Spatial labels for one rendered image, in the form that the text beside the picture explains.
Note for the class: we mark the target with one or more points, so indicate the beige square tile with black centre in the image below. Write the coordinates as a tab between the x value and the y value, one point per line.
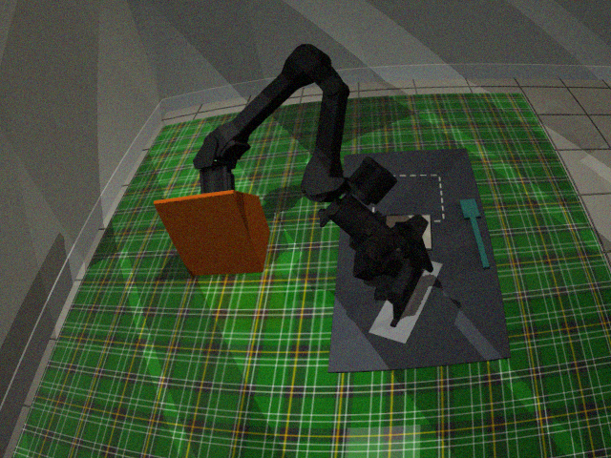
399	221

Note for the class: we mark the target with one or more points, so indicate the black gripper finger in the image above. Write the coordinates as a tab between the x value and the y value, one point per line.
391	266
419	255

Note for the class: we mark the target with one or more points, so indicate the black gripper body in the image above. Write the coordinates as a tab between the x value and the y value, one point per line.
408	237

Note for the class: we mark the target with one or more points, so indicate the teal small trowel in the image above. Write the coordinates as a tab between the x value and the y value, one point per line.
470	211

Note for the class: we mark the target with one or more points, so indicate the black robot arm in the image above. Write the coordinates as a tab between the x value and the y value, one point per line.
323	179

